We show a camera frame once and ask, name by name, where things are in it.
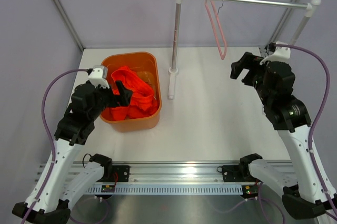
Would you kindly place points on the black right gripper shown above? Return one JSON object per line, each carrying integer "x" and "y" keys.
{"x": 245, "y": 62}

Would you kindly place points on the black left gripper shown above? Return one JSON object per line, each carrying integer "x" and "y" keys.
{"x": 125, "y": 94}

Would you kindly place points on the orange shorts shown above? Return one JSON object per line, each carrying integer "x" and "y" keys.
{"x": 143, "y": 102}

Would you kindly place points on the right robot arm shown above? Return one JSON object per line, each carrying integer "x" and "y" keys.
{"x": 311, "y": 194}

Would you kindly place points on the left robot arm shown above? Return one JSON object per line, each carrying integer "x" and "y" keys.
{"x": 51, "y": 201}

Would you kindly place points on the orange plastic basket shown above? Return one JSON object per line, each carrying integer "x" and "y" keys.
{"x": 145, "y": 66}

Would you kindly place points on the white and metal clothes rack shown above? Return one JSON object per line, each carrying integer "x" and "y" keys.
{"x": 309, "y": 8}

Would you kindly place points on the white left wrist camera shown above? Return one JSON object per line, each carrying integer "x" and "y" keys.
{"x": 97, "y": 76}

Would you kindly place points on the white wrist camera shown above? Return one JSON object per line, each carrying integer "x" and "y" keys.
{"x": 279, "y": 53}
{"x": 97, "y": 76}

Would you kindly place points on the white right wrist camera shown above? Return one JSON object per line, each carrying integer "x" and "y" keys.
{"x": 279, "y": 53}

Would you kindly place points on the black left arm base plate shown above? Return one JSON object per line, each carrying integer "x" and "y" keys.
{"x": 118, "y": 173}

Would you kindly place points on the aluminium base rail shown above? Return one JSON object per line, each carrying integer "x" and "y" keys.
{"x": 176, "y": 172}

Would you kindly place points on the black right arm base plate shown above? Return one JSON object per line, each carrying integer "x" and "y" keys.
{"x": 231, "y": 173}

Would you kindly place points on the white slotted cable duct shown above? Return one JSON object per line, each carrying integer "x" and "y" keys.
{"x": 219, "y": 189}

